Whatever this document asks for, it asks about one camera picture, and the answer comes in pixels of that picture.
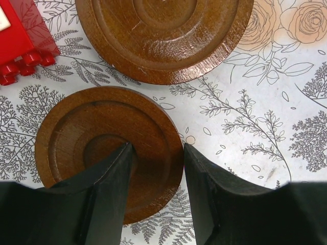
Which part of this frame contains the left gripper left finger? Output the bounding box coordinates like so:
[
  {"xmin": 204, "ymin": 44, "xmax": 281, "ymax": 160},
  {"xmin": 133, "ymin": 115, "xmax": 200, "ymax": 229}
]
[{"xmin": 1, "ymin": 143, "xmax": 132, "ymax": 244}]

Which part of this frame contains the red toy brick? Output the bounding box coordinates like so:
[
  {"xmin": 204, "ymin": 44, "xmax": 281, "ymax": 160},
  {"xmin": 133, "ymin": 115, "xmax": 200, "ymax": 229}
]
[{"xmin": 1, "ymin": 0, "xmax": 60, "ymax": 86}]

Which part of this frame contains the floral table mat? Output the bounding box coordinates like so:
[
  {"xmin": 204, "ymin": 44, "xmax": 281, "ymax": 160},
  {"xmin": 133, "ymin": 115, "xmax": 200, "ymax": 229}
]
[{"xmin": 1, "ymin": 1, "xmax": 326, "ymax": 189}]

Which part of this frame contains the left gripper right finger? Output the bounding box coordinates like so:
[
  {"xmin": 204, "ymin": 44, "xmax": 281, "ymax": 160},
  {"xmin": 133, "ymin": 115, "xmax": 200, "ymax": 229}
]
[{"xmin": 184, "ymin": 144, "xmax": 326, "ymax": 244}]

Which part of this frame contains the wooden coaster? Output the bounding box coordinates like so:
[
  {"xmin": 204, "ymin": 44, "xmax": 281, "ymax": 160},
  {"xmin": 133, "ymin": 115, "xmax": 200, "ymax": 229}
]
[
  {"xmin": 35, "ymin": 86, "xmax": 183, "ymax": 224},
  {"xmin": 75, "ymin": 0, "xmax": 253, "ymax": 85}
]

